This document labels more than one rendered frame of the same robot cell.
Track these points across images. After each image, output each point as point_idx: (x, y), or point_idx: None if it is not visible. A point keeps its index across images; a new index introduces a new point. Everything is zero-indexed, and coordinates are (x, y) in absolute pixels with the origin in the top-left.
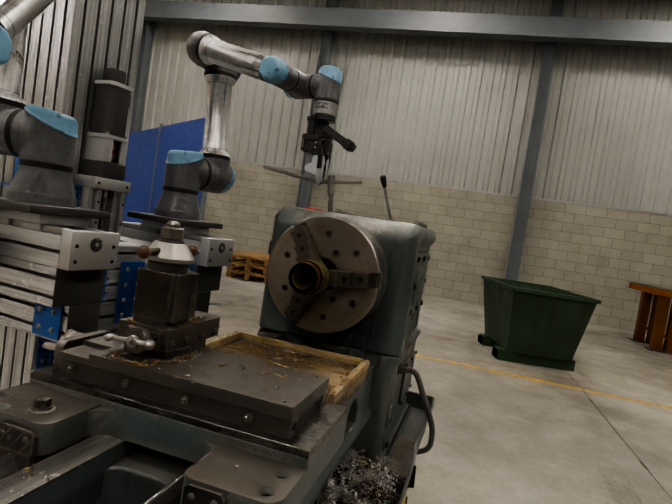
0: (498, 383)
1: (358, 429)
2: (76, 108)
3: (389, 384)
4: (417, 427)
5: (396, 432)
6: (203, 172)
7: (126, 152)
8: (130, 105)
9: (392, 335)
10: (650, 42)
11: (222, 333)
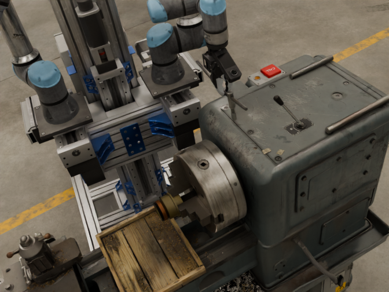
0: None
1: (225, 281)
2: (73, 30)
3: (265, 256)
4: (348, 256)
5: (318, 258)
6: (172, 47)
7: (111, 51)
8: (113, 3)
9: (261, 234)
10: None
11: (386, 1)
